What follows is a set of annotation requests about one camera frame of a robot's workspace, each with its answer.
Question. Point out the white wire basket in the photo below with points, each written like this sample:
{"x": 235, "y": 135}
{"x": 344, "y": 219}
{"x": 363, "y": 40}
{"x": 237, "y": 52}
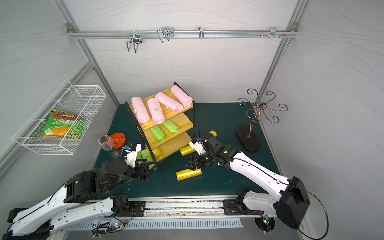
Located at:
{"x": 80, "y": 100}

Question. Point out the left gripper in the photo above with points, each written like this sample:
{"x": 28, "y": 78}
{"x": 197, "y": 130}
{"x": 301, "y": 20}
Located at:
{"x": 142, "y": 170}

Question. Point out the green roll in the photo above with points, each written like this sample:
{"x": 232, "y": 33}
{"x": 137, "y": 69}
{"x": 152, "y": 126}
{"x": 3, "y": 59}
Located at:
{"x": 158, "y": 133}
{"x": 138, "y": 155}
{"x": 170, "y": 126}
{"x": 146, "y": 155}

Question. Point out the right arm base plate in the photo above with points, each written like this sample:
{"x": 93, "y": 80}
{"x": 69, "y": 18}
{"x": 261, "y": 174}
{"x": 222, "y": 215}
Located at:
{"x": 234, "y": 208}

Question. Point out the wooden three-tier shelf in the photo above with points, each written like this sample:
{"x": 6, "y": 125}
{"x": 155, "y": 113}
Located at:
{"x": 172, "y": 143}

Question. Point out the pink roll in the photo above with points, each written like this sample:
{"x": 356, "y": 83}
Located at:
{"x": 156, "y": 110}
{"x": 140, "y": 110}
{"x": 169, "y": 103}
{"x": 181, "y": 96}

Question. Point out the green roll beside shelf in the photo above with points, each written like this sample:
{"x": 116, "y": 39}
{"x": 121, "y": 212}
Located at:
{"x": 146, "y": 155}

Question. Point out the green snack bag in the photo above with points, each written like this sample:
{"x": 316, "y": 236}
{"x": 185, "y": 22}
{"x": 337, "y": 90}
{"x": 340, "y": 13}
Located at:
{"x": 63, "y": 125}

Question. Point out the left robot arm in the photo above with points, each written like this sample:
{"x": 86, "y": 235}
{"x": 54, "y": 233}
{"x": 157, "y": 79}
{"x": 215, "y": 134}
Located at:
{"x": 78, "y": 200}

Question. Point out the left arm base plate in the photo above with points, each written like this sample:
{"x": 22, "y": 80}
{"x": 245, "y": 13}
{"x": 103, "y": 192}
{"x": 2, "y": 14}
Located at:
{"x": 133, "y": 209}

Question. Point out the yellow roll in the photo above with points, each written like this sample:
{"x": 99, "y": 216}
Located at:
{"x": 213, "y": 133}
{"x": 158, "y": 154}
{"x": 186, "y": 174}

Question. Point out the aluminium top rail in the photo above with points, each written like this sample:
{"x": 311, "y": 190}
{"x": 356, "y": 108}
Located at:
{"x": 181, "y": 34}

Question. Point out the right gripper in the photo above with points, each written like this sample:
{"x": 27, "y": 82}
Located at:
{"x": 196, "y": 160}

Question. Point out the copper wire jewelry stand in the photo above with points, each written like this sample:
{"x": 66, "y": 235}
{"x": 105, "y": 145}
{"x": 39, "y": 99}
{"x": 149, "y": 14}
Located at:
{"x": 246, "y": 133}

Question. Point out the orange plastic bowl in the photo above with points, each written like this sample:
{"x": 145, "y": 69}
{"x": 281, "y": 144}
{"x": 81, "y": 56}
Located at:
{"x": 119, "y": 140}

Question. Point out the yellow roll lying diagonal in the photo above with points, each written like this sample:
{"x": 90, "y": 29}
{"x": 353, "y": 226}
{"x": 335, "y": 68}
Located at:
{"x": 187, "y": 150}

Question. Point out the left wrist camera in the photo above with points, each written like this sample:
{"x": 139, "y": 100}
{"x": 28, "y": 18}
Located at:
{"x": 130, "y": 153}

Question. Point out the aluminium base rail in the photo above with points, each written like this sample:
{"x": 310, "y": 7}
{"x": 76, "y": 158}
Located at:
{"x": 185, "y": 207}

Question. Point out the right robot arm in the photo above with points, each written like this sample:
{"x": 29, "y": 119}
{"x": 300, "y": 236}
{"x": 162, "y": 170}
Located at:
{"x": 287, "y": 198}

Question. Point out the pink roll front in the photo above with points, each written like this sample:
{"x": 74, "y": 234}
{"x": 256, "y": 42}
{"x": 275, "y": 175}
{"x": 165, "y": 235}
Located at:
{"x": 181, "y": 96}

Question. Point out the clear plastic goblet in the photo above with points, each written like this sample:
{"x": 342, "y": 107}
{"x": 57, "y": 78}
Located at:
{"x": 108, "y": 144}

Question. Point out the green roll front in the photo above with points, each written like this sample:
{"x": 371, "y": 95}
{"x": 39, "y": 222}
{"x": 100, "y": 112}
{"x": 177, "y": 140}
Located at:
{"x": 170, "y": 126}

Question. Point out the metal hook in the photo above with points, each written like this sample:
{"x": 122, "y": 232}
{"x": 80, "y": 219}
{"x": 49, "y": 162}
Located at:
{"x": 134, "y": 42}
{"x": 201, "y": 32}
{"x": 165, "y": 33}
{"x": 273, "y": 34}

